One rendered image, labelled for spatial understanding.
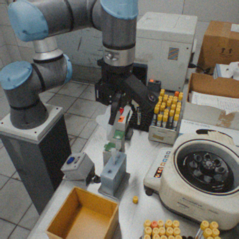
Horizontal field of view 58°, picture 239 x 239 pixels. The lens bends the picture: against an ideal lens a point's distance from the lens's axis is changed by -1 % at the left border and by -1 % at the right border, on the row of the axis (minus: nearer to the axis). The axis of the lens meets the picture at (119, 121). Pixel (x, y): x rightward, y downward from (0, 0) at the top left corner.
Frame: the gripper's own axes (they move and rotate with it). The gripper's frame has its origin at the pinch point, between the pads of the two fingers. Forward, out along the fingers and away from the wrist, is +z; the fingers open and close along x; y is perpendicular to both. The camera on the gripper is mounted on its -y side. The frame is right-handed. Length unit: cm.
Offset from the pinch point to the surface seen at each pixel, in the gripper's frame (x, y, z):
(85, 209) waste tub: 20.1, 1.0, 17.4
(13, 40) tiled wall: -137, 246, 67
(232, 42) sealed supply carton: -94, -16, 2
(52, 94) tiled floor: -110, 160, 108
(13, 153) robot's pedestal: 11, 49, 31
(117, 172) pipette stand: 9.8, -3.6, 8.5
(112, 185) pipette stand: 12.5, -3.7, 11.5
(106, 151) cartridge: 2.1, 5.1, 11.9
